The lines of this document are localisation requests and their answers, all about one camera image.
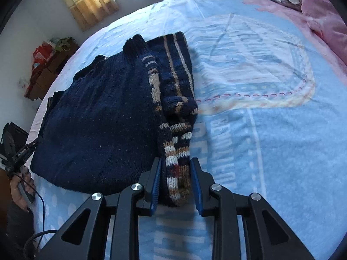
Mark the pink folded quilt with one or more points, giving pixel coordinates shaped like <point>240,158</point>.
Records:
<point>328,24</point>

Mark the red gift bag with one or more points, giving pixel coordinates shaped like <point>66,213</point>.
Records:
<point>40,57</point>

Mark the yellow patterned curtain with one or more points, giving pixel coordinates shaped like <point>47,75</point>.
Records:
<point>86,2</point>

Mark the person's left forearm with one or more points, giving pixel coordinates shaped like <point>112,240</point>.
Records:
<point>19,230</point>

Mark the blue and pink bed sheet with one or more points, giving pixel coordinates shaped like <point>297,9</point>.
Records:
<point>271,140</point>

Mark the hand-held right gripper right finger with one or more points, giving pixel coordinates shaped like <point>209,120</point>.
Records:
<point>195,187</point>

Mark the navy patterned knitted sweater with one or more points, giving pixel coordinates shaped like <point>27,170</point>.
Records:
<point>108,119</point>

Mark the person's left hand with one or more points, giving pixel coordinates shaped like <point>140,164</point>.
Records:
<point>20,192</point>

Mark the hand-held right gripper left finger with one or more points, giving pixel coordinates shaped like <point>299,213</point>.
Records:
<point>156,184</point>

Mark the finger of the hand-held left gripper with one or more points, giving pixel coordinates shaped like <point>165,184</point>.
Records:
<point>37,143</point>

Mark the brown wooden desk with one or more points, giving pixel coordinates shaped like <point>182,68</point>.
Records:
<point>51,70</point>

